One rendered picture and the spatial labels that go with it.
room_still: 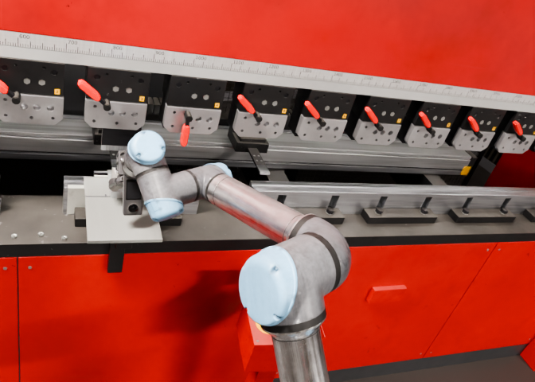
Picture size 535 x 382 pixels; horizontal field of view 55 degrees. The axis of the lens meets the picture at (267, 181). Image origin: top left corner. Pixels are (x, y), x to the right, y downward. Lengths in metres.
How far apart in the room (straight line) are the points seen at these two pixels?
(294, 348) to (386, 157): 1.36
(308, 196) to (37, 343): 0.96
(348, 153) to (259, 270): 1.25
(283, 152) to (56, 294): 0.90
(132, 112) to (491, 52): 1.09
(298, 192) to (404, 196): 0.43
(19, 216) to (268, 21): 0.86
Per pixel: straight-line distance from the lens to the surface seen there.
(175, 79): 1.35
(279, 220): 1.02
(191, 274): 1.64
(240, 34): 1.34
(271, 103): 1.46
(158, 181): 1.12
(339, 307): 2.03
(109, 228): 1.35
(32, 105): 1.37
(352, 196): 1.81
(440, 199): 2.05
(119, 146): 1.47
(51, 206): 1.60
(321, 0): 1.39
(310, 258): 0.86
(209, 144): 1.80
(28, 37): 1.30
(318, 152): 1.97
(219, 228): 1.60
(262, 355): 1.49
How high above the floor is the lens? 1.88
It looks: 32 degrees down
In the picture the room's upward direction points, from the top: 17 degrees clockwise
